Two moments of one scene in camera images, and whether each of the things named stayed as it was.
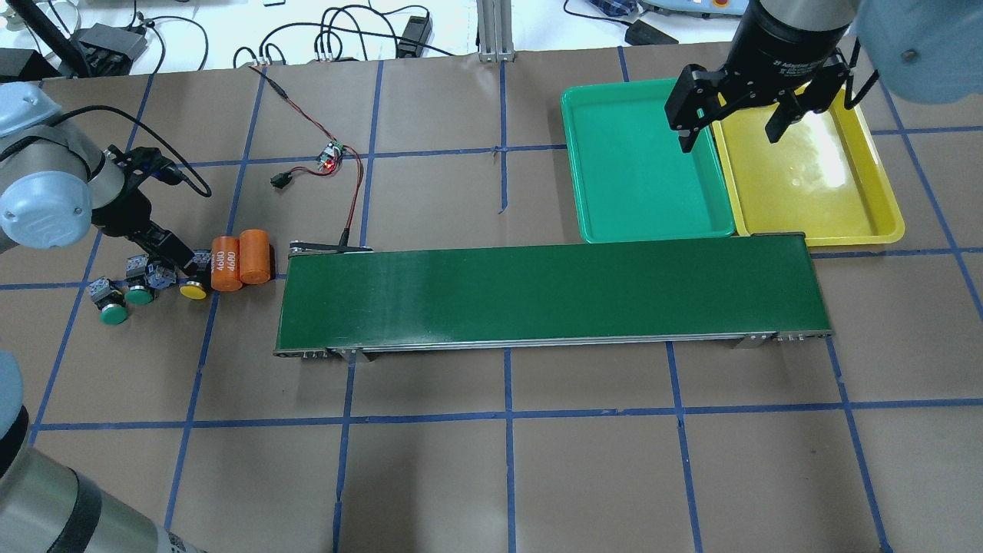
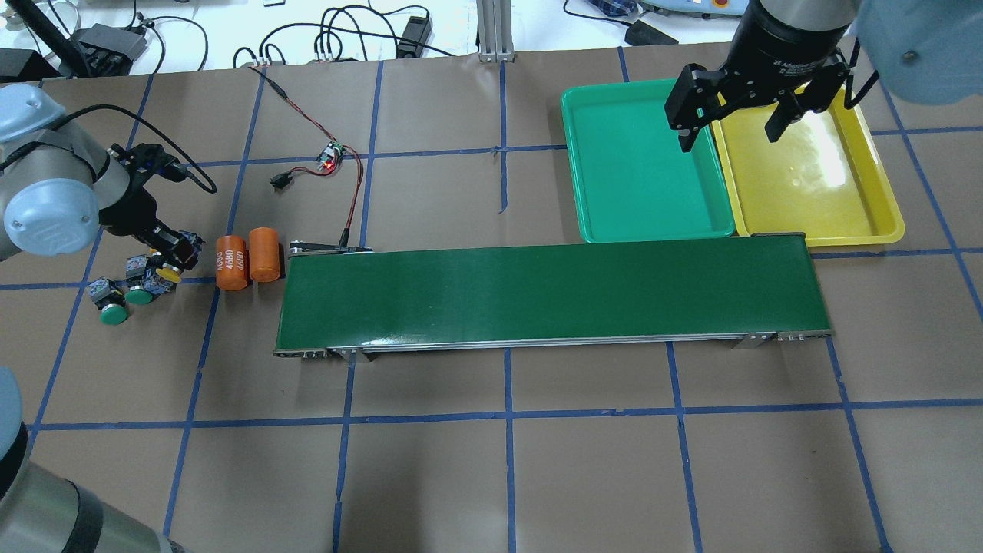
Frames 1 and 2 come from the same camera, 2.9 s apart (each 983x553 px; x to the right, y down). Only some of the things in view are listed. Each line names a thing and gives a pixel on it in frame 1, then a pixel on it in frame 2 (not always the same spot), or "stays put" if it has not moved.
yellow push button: x=193 y=288 -> x=170 y=274
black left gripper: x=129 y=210 stays put
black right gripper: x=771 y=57 stays put
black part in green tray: x=138 y=296 stays put
